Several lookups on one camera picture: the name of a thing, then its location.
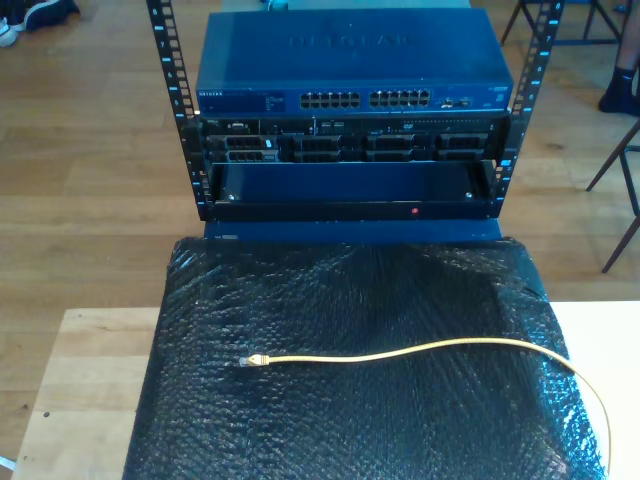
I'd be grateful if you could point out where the black metal chair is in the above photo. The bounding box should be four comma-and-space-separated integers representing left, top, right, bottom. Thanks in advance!
585, 117, 640, 274

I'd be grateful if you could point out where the dark rack base plate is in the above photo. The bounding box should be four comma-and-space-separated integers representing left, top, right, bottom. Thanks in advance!
203, 218, 504, 246

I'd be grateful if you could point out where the blue network switch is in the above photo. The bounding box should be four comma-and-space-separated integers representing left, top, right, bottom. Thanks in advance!
194, 7, 515, 119

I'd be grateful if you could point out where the dark blue shoe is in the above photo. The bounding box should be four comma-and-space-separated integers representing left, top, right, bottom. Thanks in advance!
7, 0, 81, 32

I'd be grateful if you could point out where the person's leg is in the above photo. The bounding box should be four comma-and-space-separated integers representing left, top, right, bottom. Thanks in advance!
597, 0, 640, 116

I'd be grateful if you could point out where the black perforated rack post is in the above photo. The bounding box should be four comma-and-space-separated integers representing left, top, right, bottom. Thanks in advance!
145, 0, 214, 224
487, 0, 566, 221

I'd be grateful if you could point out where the dark blue metal chair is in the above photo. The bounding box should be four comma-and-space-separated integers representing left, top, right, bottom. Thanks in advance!
499, 0, 632, 49

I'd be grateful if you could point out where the yellow network cable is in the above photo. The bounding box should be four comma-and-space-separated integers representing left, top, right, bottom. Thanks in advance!
237, 337, 614, 476

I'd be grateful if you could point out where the black bubble wrap mat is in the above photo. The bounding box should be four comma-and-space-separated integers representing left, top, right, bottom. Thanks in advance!
122, 235, 609, 480

